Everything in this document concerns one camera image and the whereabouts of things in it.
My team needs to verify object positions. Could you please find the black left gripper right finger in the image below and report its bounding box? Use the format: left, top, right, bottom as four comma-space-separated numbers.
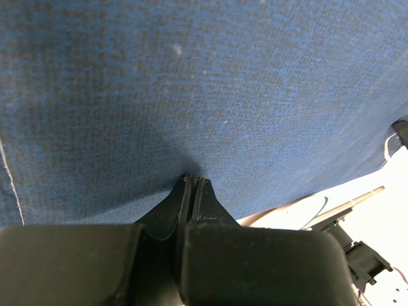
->
183, 178, 356, 305

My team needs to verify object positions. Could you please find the dark blue embroidered cloth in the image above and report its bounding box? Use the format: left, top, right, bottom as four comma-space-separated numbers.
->
1, 1, 407, 225

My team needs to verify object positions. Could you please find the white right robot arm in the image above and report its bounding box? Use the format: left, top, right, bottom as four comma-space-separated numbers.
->
311, 116, 407, 305

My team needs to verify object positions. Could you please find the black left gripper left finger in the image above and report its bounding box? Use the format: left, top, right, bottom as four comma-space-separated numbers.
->
1, 175, 191, 305

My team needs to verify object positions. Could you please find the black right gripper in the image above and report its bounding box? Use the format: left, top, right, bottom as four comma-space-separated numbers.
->
391, 116, 408, 149

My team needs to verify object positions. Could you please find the white round dinner plate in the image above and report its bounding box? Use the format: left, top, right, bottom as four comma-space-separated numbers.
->
237, 194, 328, 230

